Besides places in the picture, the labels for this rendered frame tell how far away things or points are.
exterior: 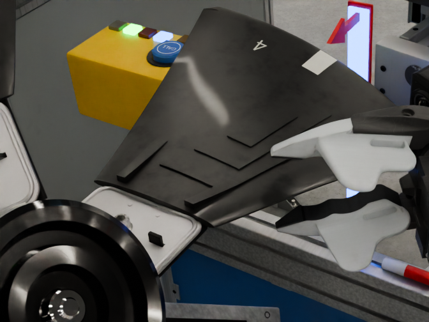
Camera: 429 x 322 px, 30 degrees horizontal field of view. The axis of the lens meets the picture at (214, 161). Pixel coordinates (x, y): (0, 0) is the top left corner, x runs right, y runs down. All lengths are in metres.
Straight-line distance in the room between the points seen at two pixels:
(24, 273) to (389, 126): 0.25
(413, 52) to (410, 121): 0.57
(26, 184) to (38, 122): 1.01
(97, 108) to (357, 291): 0.39
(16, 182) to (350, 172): 0.20
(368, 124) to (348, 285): 0.47
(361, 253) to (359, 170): 0.08
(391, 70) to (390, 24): 2.25
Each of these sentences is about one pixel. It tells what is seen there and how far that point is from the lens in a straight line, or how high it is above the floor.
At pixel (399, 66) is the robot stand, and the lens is 1.11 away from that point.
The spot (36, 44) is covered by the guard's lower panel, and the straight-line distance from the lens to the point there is 1.44.
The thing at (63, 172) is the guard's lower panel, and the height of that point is 0.63.
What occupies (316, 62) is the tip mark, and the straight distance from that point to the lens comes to 0.68.
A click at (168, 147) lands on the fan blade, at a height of 1.19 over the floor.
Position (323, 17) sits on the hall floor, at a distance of 3.43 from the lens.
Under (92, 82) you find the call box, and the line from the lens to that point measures 0.99.
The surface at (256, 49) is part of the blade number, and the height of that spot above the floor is 1.20.
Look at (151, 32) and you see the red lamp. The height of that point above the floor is 1.08.
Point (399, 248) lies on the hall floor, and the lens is 2.26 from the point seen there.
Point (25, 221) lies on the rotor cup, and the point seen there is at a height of 1.26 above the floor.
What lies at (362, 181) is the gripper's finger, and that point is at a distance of 0.51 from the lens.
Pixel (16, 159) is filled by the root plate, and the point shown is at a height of 1.26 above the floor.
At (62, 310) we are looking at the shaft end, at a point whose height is 1.23.
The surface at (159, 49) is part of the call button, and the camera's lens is 0.95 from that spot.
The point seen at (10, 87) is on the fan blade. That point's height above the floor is 1.29.
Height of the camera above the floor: 1.52
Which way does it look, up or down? 36 degrees down
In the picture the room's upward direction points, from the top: 6 degrees counter-clockwise
